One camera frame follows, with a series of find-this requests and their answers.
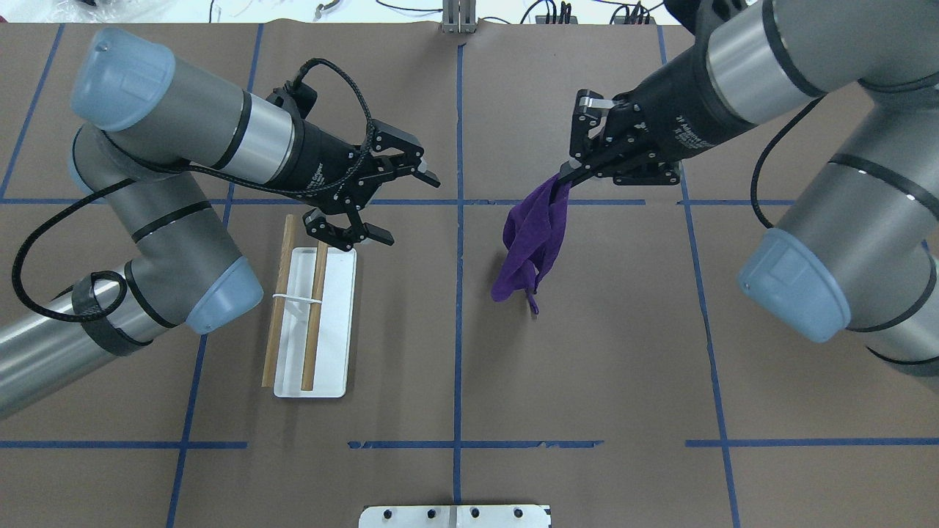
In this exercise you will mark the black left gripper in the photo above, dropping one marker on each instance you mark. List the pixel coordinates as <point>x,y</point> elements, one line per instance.
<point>320,163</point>

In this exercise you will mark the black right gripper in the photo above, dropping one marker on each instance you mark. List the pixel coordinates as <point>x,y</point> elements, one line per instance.
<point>671,110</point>

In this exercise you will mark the purple towel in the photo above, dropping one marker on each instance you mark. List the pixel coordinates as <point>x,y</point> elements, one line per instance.
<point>532,235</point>

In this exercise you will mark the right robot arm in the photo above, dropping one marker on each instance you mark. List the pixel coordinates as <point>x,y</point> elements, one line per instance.
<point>849,253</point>

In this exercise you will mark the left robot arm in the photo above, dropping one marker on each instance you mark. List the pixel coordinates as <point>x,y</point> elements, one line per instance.
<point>152,120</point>

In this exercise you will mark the wooden rack lower bar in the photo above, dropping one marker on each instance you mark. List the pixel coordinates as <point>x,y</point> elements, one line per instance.
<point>314,317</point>

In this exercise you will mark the wooden rack bar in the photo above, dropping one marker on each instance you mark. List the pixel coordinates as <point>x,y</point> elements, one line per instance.
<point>314,317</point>
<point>278,303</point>

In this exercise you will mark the wooden rack upper bar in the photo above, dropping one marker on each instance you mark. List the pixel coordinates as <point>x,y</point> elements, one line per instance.
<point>278,303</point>

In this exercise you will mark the aluminium frame post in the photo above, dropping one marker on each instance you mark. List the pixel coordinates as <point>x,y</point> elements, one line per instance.
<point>459,16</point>

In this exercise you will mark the white pedestal column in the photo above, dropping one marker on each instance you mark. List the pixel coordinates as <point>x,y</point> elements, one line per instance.
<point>512,515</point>

